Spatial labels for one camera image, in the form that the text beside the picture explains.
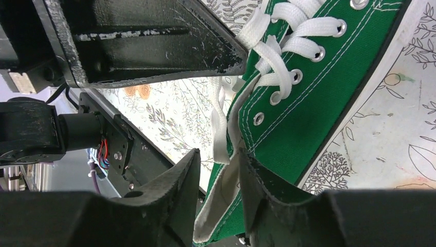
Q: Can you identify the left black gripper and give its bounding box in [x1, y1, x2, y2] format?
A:
[1, 1, 65, 94]

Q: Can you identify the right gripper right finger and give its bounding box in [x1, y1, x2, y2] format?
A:
[239, 149, 435, 246]

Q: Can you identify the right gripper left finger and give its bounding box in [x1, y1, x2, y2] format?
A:
[1, 149, 201, 246]

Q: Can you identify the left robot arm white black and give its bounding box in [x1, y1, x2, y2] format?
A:
[1, 1, 248, 166]

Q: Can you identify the green white sneaker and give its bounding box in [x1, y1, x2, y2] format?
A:
[192, 0, 436, 246]

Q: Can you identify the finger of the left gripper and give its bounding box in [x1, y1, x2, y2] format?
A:
[33, 1, 248, 89]

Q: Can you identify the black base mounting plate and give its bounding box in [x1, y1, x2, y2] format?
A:
[73, 92, 176, 196]

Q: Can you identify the floral patterned table mat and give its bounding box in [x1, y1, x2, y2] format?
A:
[99, 0, 436, 195]

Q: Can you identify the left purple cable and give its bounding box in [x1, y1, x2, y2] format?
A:
[87, 160, 103, 195]

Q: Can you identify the white shoelace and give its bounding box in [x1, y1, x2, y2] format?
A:
[209, 1, 347, 165]

